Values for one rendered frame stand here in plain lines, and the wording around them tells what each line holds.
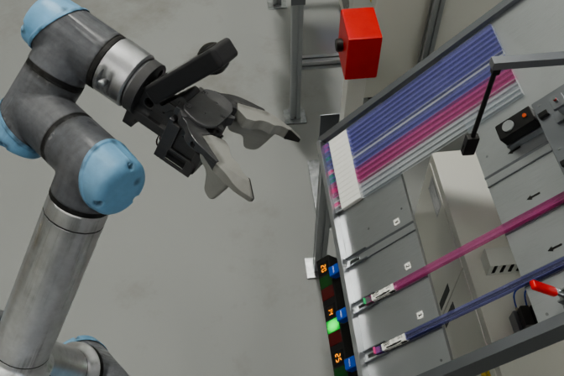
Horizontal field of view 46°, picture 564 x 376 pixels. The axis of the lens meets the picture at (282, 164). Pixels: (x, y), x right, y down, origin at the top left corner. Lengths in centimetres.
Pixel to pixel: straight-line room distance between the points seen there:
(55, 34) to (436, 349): 88
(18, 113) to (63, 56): 9
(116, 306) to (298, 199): 75
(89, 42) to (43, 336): 37
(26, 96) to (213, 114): 23
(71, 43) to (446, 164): 125
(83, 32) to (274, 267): 163
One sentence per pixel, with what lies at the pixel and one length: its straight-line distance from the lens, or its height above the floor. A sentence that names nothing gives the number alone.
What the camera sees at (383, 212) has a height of 81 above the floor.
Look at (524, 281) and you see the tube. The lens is 125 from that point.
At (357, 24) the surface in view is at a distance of 198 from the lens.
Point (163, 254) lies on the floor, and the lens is 241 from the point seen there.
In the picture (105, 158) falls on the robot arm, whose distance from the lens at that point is 77.
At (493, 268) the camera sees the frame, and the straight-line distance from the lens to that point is 167.
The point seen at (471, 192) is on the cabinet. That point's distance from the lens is 182.
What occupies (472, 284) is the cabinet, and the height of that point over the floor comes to 61.
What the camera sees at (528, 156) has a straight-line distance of 135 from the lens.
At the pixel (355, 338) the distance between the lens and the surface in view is 144.
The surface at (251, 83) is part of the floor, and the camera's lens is 290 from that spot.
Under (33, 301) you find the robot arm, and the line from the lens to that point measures 88.
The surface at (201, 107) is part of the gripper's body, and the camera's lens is 80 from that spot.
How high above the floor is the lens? 204
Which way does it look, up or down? 52 degrees down
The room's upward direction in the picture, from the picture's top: straight up
